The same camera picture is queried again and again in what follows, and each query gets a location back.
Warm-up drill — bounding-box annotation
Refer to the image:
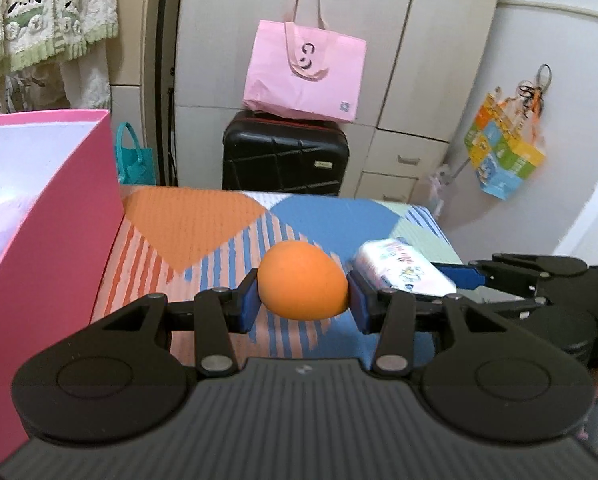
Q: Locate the clear plastic bag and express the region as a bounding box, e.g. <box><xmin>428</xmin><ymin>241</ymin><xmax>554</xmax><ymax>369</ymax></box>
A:
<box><xmin>429</xmin><ymin>162</ymin><xmax>472</xmax><ymax>221</ymax></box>

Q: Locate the white tissue packet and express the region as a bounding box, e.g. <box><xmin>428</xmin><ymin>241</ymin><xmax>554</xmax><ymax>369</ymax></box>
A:
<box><xmin>354</xmin><ymin>239</ymin><xmax>458</xmax><ymax>301</ymax></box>

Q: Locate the orange ribbon bundle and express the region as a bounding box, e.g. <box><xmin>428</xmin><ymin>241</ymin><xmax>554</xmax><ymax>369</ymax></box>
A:
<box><xmin>516</xmin><ymin>80</ymin><xmax>544</xmax><ymax>126</ymax></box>

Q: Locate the pink tote bag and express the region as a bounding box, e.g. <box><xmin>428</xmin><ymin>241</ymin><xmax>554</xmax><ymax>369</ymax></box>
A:
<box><xmin>244</xmin><ymin>0</ymin><xmax>367</xmax><ymax>122</ymax></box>

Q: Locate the colourful paper bag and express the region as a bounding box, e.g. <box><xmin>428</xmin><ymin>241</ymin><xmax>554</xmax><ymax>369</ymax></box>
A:
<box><xmin>464</xmin><ymin>87</ymin><xmax>547</xmax><ymax>201</ymax></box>

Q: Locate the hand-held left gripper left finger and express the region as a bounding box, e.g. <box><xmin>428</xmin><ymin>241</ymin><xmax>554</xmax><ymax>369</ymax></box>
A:
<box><xmin>99</xmin><ymin>268</ymin><xmax>260</xmax><ymax>380</ymax></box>

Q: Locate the pink cardboard box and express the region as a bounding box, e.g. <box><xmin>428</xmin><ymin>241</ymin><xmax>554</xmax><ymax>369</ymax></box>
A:
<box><xmin>0</xmin><ymin>109</ymin><xmax>124</xmax><ymax>466</ymax></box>

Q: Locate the grey wardrobe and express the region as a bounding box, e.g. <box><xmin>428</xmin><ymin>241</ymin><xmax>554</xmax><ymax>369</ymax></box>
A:
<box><xmin>174</xmin><ymin>0</ymin><xmax>507</xmax><ymax>221</ymax></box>

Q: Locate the black clothes rack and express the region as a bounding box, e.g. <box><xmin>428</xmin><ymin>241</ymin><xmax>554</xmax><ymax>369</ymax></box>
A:
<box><xmin>156</xmin><ymin>0</ymin><xmax>180</xmax><ymax>186</ymax></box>

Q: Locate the orange makeup sponge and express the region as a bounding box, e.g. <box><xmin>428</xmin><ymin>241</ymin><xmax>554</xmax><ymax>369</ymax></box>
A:
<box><xmin>257</xmin><ymin>240</ymin><xmax>350</xmax><ymax>320</ymax></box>

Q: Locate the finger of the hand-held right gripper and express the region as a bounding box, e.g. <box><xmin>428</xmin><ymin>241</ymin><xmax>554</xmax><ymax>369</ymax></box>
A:
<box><xmin>431</xmin><ymin>253</ymin><xmax>590</xmax><ymax>292</ymax></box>
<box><xmin>479</xmin><ymin>294</ymin><xmax>552</xmax><ymax>321</ymax></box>

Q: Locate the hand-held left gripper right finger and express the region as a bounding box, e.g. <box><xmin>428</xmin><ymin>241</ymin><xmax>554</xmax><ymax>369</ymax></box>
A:
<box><xmin>347</xmin><ymin>270</ymin><xmax>514</xmax><ymax>380</ymax></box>

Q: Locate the beige cabinet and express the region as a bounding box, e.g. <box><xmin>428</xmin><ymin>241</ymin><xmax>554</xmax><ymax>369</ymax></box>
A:
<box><xmin>106</xmin><ymin>0</ymin><xmax>162</xmax><ymax>186</ymax></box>

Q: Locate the black suitcase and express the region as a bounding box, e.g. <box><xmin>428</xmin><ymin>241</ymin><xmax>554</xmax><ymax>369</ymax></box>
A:
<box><xmin>222</xmin><ymin>110</ymin><xmax>348</xmax><ymax>197</ymax></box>

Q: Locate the teal bag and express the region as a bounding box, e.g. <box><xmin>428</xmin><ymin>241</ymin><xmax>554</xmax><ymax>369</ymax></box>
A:
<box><xmin>115</xmin><ymin>121</ymin><xmax>156</xmax><ymax>187</ymax></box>

